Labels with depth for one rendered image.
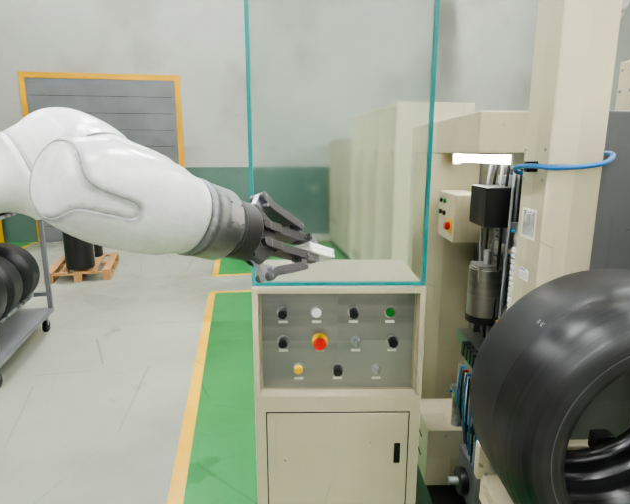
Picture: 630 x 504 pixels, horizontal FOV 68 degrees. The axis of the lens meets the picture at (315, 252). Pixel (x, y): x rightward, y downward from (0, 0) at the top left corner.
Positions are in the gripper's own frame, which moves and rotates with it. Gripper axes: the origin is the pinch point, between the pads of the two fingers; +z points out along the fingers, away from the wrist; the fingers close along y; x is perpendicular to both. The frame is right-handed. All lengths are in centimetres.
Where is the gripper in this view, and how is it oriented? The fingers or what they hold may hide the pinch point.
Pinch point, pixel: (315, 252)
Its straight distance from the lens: 74.3
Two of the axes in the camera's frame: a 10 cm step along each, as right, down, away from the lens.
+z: 5.7, 1.6, 8.1
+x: -8.2, 2.3, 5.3
